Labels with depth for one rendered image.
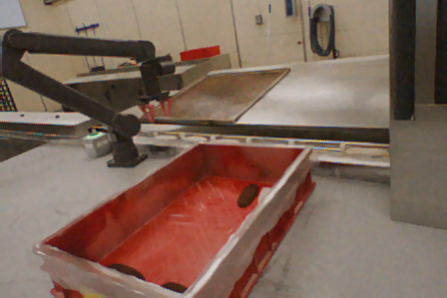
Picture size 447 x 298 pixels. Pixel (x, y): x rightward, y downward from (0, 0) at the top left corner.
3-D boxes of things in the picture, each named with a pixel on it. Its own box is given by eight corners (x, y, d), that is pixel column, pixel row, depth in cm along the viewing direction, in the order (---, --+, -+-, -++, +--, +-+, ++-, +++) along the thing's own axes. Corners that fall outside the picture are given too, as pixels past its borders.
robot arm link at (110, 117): (-22, 72, 86) (-17, 71, 79) (3, 28, 89) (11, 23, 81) (122, 138, 116) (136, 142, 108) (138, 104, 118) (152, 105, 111)
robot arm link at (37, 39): (2, 54, 89) (10, 50, 82) (-1, 32, 88) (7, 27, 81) (143, 59, 118) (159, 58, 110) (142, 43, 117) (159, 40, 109)
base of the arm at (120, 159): (106, 166, 112) (133, 167, 106) (99, 145, 109) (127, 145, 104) (123, 156, 119) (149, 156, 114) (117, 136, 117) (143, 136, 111)
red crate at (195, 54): (180, 61, 485) (179, 52, 481) (194, 57, 513) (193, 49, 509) (208, 57, 457) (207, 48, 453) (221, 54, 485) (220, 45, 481)
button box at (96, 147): (88, 164, 128) (80, 138, 125) (105, 156, 134) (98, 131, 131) (101, 166, 123) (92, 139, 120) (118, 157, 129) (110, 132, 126)
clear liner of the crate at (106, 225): (40, 297, 54) (19, 248, 51) (204, 170, 93) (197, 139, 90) (204, 385, 36) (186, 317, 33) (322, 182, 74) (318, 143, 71)
